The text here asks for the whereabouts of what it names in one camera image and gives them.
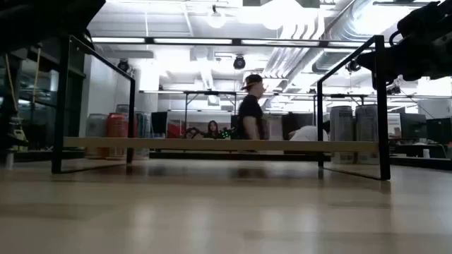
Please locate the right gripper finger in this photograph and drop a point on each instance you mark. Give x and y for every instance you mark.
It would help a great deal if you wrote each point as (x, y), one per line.
(369, 63)

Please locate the white Celsius can black lid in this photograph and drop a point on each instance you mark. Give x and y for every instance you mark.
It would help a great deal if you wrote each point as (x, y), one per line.
(341, 123)
(366, 123)

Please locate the white can blue tab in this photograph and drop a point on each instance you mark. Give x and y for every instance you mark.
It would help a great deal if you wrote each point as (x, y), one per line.
(143, 127)

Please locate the red beverage can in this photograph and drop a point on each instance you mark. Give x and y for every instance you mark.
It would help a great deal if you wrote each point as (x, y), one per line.
(117, 128)

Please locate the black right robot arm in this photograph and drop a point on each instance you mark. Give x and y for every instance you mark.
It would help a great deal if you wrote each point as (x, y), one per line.
(423, 21)

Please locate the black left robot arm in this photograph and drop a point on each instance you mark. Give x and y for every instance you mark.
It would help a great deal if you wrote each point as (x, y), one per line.
(42, 17)

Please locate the black ceiling spot lamp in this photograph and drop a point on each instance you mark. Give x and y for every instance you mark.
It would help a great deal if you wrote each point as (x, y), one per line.
(239, 63)
(353, 66)
(123, 65)

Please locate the black ceiling track fixture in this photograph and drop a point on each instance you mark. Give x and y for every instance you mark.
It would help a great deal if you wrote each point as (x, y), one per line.
(402, 3)

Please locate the black monitor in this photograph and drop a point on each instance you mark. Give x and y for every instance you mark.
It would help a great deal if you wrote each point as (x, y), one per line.
(159, 121)
(235, 125)
(296, 123)
(413, 125)
(439, 130)

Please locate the white cup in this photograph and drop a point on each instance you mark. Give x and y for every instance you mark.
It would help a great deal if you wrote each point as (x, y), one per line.
(426, 153)

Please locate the white draped cloth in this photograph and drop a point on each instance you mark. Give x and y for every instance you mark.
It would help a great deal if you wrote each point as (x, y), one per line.
(273, 128)

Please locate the standing person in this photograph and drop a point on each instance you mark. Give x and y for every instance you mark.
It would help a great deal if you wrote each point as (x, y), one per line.
(250, 113)

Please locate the white pendant lamp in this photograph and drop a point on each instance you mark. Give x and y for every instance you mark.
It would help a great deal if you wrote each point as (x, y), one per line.
(216, 18)

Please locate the background robot green lights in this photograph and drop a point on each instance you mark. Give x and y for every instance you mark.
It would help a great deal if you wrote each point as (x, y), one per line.
(226, 134)

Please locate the seated person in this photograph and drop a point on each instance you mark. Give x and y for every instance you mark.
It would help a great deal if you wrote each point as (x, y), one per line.
(213, 128)

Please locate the long ceiling light strip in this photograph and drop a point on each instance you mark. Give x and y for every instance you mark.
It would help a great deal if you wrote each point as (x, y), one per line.
(190, 41)

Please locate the red chair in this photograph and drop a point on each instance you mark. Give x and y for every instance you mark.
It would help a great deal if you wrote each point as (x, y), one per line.
(174, 130)

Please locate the white and red can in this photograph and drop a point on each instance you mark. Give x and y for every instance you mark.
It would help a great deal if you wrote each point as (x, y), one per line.
(96, 130)

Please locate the yellow green power tool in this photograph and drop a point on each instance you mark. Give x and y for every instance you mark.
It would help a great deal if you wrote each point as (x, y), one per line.
(18, 134)

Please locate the white cylinder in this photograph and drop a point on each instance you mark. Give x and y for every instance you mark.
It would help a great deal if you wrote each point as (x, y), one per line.
(9, 159)

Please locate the silver ventilation duct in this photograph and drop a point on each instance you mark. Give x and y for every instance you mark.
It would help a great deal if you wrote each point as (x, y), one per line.
(349, 31)

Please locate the black aluminium rig frame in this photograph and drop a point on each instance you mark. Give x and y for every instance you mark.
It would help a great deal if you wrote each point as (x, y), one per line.
(229, 156)

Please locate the clear tray with dark frame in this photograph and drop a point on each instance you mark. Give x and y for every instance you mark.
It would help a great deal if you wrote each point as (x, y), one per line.
(212, 144)

